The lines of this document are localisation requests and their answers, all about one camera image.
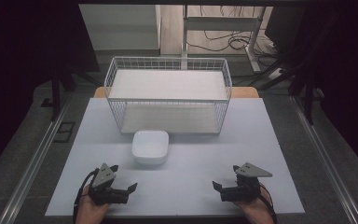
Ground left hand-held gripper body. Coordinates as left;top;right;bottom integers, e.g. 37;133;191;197
88;162;130;206

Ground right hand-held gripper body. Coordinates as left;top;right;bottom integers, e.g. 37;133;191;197
219;161;273;203

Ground white square bowl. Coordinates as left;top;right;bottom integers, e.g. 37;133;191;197
131;130;171;166

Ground white wire basket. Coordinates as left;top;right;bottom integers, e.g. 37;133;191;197
103;56;233;135

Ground person's right hand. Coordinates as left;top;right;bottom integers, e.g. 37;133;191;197
232;186;275;224

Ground person's left hand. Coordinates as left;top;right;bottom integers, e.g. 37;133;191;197
75;185;111;224

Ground wooden table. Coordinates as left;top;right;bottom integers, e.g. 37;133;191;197
93;86;261;100

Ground black metal stand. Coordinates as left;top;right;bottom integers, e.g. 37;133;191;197
41;60;101;122
255;8;324;126

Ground white power strip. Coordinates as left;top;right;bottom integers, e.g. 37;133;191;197
266;67;284;81

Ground white cabinet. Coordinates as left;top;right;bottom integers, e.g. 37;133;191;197
78;4;162;51

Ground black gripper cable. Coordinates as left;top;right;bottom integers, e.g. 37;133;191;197
259;183;278;224
72;168;101;224

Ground black square floor frame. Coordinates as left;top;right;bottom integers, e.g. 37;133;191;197
53;121;76;144

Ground aluminium rail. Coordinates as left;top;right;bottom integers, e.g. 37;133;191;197
290;94;358;224
0;92;73;224

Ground black floor cables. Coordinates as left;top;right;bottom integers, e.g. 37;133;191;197
187;5;278;59

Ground white metal desk frame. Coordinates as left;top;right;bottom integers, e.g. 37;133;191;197
181;4;267;74

